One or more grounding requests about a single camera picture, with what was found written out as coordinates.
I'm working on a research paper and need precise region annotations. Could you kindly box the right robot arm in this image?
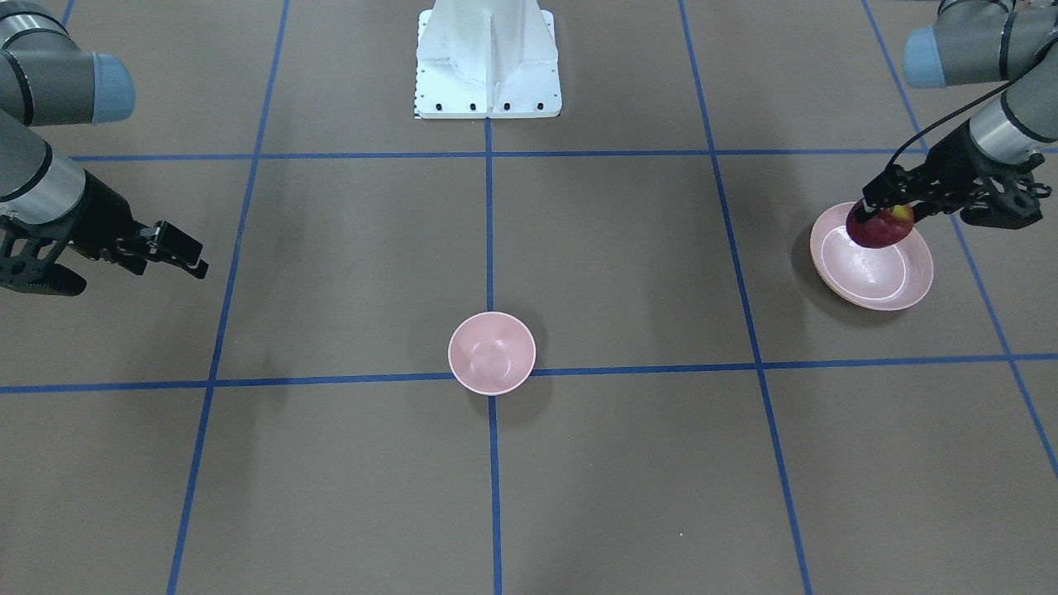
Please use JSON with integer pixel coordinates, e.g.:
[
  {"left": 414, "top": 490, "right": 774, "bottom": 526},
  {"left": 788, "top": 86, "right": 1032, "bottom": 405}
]
[{"left": 1, "top": 1, "right": 208, "bottom": 295}]

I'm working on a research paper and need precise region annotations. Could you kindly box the red apple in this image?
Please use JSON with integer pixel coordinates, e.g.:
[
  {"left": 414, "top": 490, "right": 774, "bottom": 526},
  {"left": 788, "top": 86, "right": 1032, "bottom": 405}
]
[{"left": 844, "top": 201, "right": 915, "bottom": 249}]

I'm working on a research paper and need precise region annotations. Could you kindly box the brown paper table cover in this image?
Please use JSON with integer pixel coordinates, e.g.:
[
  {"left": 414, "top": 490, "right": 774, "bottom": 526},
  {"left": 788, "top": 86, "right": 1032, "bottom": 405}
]
[{"left": 1, "top": 1, "right": 1057, "bottom": 594}]

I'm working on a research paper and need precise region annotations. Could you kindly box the pink bowl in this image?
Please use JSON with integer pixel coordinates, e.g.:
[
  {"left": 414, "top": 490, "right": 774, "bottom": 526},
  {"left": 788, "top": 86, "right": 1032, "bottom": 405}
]
[{"left": 446, "top": 312, "right": 537, "bottom": 396}]

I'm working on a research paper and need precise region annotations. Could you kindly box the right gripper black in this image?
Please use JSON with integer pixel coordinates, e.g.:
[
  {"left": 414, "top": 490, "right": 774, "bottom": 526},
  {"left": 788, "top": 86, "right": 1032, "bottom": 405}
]
[{"left": 61, "top": 174, "right": 209, "bottom": 280}]

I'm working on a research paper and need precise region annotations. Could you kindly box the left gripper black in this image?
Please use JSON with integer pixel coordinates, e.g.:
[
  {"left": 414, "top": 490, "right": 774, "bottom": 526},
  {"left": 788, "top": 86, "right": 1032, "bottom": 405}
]
[{"left": 855, "top": 124, "right": 1005, "bottom": 226}]

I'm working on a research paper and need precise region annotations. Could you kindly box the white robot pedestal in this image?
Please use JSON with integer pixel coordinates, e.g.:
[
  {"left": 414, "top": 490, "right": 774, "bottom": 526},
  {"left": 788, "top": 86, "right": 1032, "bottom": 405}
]
[{"left": 413, "top": 1, "right": 563, "bottom": 120}]

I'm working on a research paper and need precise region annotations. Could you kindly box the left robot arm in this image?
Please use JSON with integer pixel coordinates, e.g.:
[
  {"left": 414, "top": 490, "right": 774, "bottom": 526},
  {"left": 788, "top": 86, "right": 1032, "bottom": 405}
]
[{"left": 851, "top": 1, "right": 1057, "bottom": 230}]

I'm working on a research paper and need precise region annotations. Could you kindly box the right arm camera mount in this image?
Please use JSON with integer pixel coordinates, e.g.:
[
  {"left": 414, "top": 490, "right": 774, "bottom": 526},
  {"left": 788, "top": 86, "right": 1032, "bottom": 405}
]
[{"left": 1, "top": 216, "right": 87, "bottom": 298}]

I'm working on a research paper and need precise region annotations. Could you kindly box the pink plate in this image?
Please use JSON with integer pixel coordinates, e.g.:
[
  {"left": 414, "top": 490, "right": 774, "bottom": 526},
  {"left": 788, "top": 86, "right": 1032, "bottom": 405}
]
[{"left": 809, "top": 202, "right": 934, "bottom": 312}]

